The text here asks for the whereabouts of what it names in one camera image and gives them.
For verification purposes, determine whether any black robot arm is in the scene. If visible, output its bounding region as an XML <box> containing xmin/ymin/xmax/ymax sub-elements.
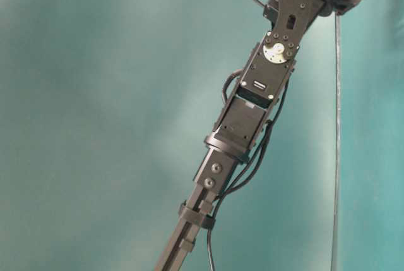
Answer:
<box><xmin>156</xmin><ymin>0</ymin><xmax>361</xmax><ymax>270</ymax></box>

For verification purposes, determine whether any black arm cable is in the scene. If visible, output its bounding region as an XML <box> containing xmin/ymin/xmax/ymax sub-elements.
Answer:
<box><xmin>206</xmin><ymin>78</ymin><xmax>288</xmax><ymax>271</ymax></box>

